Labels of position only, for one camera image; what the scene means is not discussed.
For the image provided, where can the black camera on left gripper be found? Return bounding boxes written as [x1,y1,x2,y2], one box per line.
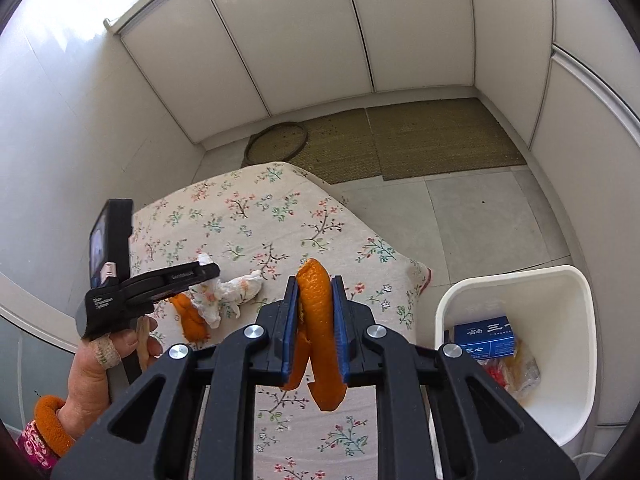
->
[89,198,134,288]

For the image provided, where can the crumpled white tissue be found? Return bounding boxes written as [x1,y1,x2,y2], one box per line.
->
[188,270,265,330]

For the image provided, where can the person's left hand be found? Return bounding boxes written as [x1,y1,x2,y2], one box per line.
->
[58,330,138,440]

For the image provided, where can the floral tablecloth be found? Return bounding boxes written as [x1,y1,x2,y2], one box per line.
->
[129,162,432,479]

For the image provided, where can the green floor mat left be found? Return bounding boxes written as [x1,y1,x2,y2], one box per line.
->
[290,108,382,184]

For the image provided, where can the orange sleeve cuff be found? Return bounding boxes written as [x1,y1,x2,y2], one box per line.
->
[34,396,75,457]

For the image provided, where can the round woven mat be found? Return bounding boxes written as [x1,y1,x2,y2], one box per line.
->
[243,122,309,166]

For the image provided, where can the dark blue toothpaste box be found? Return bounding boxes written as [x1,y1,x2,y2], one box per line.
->
[454,315,516,360]

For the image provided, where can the white plastic trash bin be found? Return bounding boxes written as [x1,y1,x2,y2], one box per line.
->
[434,266,598,446]

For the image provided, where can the white lower kitchen cabinets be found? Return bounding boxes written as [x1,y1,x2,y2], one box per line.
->
[110,0,639,422]

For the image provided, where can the green floor mat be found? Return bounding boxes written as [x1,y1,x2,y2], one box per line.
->
[290,108,382,184]
[367,98,525,180]

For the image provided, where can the green floor mat right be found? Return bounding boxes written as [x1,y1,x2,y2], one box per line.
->
[367,98,525,180]

